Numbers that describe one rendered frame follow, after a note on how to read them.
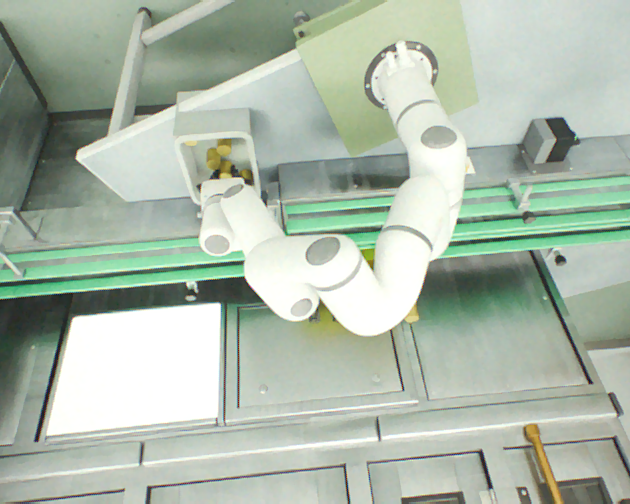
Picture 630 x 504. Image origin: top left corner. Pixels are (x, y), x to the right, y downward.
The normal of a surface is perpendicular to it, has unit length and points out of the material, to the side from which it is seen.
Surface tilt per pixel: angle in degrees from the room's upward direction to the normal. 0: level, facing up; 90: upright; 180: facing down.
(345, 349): 91
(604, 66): 0
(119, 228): 90
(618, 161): 90
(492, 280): 90
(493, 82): 0
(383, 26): 4
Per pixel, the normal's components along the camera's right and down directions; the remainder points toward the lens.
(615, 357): -0.02, -0.58
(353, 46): 0.13, 0.77
